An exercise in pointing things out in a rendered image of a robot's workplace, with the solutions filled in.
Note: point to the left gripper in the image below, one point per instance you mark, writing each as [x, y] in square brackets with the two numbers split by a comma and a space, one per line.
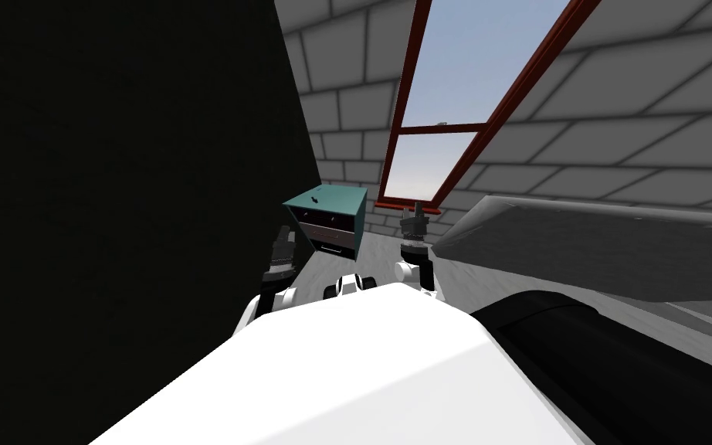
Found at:
[284, 247]

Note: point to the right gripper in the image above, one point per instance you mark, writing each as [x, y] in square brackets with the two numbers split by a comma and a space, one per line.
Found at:
[414, 227]

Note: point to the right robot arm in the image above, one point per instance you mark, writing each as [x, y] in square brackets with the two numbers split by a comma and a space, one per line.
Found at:
[578, 364]

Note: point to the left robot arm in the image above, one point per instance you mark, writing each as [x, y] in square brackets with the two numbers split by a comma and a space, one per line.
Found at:
[283, 298]

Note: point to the teal drawer cabinet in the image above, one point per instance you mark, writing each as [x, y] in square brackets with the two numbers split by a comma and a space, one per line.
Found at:
[331, 210]

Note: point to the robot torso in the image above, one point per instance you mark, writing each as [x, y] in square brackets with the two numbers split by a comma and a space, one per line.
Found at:
[362, 371]

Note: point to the red framed window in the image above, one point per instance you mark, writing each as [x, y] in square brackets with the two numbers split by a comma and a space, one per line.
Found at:
[448, 80]

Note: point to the grey flat slab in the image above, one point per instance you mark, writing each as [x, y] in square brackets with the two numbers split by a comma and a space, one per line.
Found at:
[591, 247]

